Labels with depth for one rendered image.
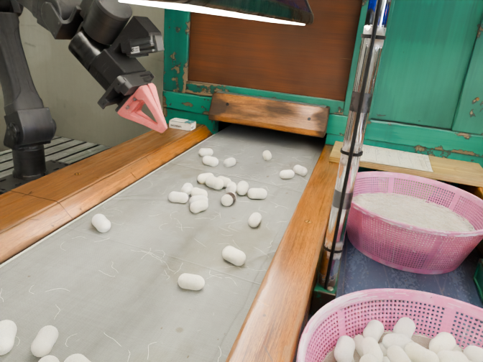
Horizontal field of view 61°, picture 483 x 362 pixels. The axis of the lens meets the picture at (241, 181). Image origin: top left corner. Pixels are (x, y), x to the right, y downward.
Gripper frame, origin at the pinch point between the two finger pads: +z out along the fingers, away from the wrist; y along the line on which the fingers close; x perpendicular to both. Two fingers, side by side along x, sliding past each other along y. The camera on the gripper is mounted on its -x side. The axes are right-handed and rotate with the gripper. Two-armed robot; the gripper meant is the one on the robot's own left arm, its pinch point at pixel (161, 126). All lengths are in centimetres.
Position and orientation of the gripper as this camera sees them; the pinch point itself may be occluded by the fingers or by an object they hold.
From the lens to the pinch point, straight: 71.9
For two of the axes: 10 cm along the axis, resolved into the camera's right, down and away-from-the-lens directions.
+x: -6.8, 5.9, 4.3
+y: 2.9, -3.2, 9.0
